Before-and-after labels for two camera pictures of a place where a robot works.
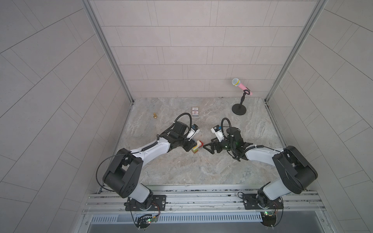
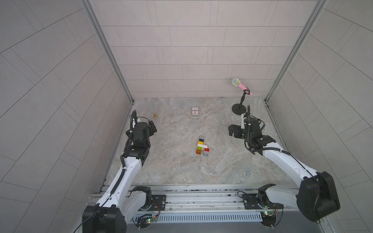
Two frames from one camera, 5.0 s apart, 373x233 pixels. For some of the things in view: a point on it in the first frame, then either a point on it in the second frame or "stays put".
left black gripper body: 186,144 → 150,132
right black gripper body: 225,143 → 240,133
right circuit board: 268,218 stays put
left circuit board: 144,221 stays put
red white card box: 195,111 stays put
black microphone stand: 240,109 stays put
